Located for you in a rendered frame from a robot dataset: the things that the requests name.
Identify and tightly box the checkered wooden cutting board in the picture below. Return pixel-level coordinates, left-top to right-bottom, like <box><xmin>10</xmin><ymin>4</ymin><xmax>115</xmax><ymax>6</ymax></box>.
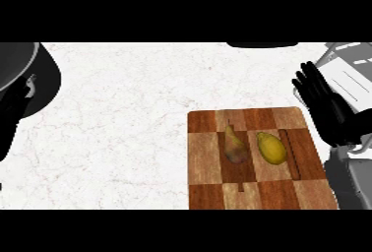
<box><xmin>185</xmin><ymin>106</ymin><xmax>339</xmax><ymax>211</ymax></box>

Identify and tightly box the brown green pear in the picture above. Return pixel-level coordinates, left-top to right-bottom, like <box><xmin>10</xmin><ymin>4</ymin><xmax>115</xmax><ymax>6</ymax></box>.
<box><xmin>222</xmin><ymin>119</ymin><xmax>250</xmax><ymax>165</ymax></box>

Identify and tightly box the black flat object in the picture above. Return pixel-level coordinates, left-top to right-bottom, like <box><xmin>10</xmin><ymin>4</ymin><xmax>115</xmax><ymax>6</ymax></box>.
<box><xmin>225</xmin><ymin>41</ymin><xmax>299</xmax><ymax>49</ymax></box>

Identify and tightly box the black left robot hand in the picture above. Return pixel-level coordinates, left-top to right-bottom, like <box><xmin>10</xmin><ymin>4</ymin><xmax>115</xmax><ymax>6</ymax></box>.
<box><xmin>0</xmin><ymin>75</ymin><xmax>38</xmax><ymax>162</ymax></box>

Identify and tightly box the yellow lemon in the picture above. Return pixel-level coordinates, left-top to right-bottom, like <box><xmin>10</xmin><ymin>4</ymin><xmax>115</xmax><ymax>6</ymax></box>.
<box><xmin>253</xmin><ymin>131</ymin><xmax>289</xmax><ymax>166</ymax></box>

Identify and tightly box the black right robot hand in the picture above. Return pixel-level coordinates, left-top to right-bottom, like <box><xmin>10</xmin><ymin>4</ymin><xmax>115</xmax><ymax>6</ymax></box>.
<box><xmin>290</xmin><ymin>60</ymin><xmax>372</xmax><ymax>149</ymax></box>

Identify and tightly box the dark grey round pan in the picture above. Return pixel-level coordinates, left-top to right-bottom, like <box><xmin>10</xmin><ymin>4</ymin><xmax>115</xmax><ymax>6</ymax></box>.
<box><xmin>0</xmin><ymin>41</ymin><xmax>63</xmax><ymax>120</ymax></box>

